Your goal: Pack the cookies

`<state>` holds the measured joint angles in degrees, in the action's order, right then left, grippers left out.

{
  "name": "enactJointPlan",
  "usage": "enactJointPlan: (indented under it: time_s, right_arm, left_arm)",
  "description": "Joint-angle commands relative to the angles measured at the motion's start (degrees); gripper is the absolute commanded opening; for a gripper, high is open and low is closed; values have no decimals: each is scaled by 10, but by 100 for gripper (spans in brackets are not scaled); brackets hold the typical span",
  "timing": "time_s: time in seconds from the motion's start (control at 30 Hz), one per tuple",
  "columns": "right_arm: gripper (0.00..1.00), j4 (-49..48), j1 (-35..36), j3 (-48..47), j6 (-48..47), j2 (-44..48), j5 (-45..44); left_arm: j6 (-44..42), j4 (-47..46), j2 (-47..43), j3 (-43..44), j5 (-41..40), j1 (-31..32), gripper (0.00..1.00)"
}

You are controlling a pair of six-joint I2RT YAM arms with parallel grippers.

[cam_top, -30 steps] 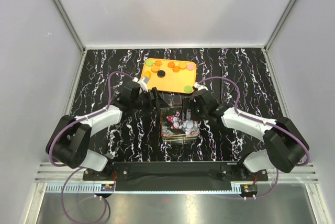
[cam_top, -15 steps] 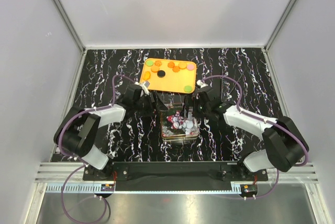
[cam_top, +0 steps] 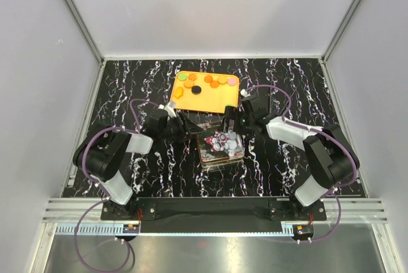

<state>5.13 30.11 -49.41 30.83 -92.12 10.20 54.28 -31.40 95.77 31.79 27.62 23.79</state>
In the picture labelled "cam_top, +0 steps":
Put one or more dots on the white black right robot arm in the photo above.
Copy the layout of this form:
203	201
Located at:
331	159

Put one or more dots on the pink round cookie back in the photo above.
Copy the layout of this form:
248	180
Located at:
232	81

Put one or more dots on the orange flower cookie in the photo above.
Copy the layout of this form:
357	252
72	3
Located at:
208	79
214	84
192	77

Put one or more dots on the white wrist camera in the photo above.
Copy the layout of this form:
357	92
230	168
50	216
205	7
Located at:
245	94
169	108

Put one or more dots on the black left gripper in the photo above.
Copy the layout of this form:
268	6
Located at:
189	127

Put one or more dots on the black sandwich cookie upper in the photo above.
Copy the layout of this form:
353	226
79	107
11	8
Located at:
196	89

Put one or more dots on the orange fish cookie left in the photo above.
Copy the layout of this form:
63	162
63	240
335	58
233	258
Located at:
178	93

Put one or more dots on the green round cookie back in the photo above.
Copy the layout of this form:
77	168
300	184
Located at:
182	76

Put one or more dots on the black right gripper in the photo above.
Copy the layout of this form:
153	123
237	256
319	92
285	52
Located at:
230	114

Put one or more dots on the orange flower cookie back left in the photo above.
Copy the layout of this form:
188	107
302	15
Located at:
192	77

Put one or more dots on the orange round cookie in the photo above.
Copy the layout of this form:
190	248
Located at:
188	84
222	79

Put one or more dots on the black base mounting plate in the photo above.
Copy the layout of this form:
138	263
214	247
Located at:
190	215

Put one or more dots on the gold tin lid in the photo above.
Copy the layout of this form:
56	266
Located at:
216	146

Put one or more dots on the orange flower cookie middle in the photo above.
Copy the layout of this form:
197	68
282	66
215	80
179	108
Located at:
208	79

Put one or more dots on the orange flower cookie centre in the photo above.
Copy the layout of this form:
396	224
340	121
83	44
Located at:
214	84

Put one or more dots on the orange plastic tray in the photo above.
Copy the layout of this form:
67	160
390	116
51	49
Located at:
209	100

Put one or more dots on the orange round cookie left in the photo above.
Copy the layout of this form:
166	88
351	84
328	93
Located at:
188	84

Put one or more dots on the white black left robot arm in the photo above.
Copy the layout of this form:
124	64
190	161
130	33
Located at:
100	155

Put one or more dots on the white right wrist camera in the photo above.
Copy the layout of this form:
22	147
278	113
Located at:
245	94

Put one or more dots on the gold cookie tin box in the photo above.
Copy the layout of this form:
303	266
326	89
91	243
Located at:
221	164

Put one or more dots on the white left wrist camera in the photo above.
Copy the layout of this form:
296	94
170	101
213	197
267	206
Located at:
169	108

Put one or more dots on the orange round cookie back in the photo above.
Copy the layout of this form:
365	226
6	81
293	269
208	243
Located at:
222	79

